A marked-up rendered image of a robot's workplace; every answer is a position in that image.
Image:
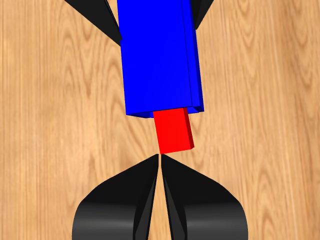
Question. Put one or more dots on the thin red peg bar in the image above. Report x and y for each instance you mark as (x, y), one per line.
(172, 132)

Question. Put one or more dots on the blue hollow socket block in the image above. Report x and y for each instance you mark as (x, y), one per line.
(155, 57)

